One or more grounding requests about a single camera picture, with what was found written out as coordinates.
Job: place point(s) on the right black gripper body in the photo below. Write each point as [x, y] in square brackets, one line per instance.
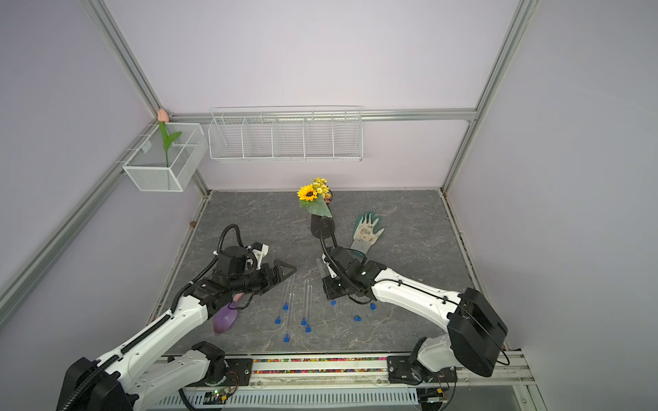
[343, 283]

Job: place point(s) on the white vented cable duct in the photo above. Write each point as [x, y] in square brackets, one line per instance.
[310, 399]

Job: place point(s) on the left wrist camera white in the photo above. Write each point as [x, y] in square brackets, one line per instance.
[260, 251]

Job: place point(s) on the purple scoop pink handle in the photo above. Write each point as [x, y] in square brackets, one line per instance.
[226, 316]

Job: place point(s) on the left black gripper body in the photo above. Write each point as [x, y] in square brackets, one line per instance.
[252, 280]

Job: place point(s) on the white mesh wall basket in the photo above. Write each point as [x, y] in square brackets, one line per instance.
[146, 166]

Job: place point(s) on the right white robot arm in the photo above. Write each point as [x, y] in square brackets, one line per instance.
[474, 334]

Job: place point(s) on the white wire wall shelf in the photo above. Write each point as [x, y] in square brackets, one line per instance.
[286, 133]

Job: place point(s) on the dark glass flower vase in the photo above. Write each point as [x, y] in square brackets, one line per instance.
[322, 227]

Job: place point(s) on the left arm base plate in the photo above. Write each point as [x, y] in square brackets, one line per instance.
[229, 372]

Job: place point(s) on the pink artificial tulip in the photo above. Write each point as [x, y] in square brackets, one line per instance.
[167, 138]

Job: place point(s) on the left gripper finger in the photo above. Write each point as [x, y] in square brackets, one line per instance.
[276, 288]
[281, 271]

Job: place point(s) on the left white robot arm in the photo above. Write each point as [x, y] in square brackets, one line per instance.
[122, 379]

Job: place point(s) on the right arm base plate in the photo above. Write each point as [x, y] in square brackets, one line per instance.
[403, 370]

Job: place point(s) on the green white work glove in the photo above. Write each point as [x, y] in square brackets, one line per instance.
[366, 233]

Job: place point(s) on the yellow sunflower bouquet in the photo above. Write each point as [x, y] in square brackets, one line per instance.
[316, 197]

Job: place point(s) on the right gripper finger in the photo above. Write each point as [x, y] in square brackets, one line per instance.
[333, 293]
[330, 282]

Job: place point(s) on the green circuit board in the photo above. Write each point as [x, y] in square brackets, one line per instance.
[215, 397]

